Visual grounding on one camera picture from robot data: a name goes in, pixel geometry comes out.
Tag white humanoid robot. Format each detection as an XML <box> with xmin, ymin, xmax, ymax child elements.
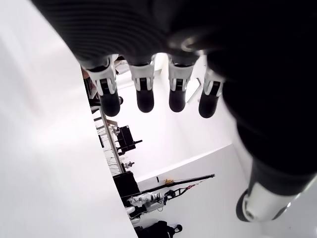
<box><xmin>125</xmin><ymin>189</ymin><xmax>175</xmax><ymax>221</ymax></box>

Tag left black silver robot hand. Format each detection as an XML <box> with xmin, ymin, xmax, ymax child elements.
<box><xmin>29</xmin><ymin>0</ymin><xmax>317</xmax><ymax>222</ymax></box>

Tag black equipment crate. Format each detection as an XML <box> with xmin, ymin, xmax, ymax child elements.
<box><xmin>112</xmin><ymin>171</ymin><xmax>141</xmax><ymax>199</ymax></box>

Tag black backpack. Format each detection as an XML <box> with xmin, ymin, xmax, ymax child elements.
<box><xmin>133</xmin><ymin>220</ymin><xmax>183</xmax><ymax>238</ymax></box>

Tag long black pole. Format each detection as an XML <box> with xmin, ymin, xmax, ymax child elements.
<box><xmin>155</xmin><ymin>173</ymin><xmax>215</xmax><ymax>199</ymax></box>

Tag person in white shirt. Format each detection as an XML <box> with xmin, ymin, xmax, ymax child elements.
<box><xmin>81</xmin><ymin>68</ymin><xmax>95</xmax><ymax>81</ymax></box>

